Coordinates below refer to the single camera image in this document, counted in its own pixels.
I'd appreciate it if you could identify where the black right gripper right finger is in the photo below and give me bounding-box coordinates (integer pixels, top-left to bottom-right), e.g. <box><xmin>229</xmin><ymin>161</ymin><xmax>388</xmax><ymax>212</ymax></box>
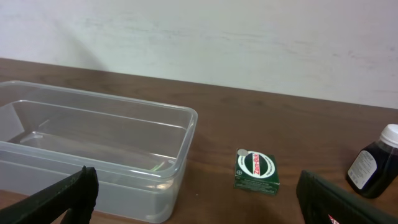
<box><xmin>296</xmin><ymin>170</ymin><xmax>397</xmax><ymax>224</ymax></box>

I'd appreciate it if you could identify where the dark bottle white cap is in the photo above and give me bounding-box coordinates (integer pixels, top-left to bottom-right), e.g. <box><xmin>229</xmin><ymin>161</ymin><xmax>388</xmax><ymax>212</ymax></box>
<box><xmin>346</xmin><ymin>124</ymin><xmax>397</xmax><ymax>198</ymax></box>

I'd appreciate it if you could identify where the clear plastic container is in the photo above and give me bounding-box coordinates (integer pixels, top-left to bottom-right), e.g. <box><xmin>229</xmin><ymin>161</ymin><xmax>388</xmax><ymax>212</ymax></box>
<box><xmin>1</xmin><ymin>81</ymin><xmax>198</xmax><ymax>223</ymax></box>

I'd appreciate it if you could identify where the red medicine box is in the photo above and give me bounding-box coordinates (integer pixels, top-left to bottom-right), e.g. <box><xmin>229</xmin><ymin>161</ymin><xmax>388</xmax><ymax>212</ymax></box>
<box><xmin>328</xmin><ymin>215</ymin><xmax>340</xmax><ymax>224</ymax></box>

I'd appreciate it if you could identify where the green Zam-Buk box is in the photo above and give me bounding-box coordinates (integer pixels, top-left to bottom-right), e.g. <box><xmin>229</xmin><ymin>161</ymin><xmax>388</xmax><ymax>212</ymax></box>
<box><xmin>234</xmin><ymin>149</ymin><xmax>280</xmax><ymax>195</ymax></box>

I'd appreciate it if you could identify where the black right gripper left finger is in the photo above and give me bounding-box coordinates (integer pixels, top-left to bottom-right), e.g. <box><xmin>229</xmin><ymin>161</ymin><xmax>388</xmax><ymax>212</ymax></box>
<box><xmin>1</xmin><ymin>166</ymin><xmax>99</xmax><ymax>224</ymax></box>

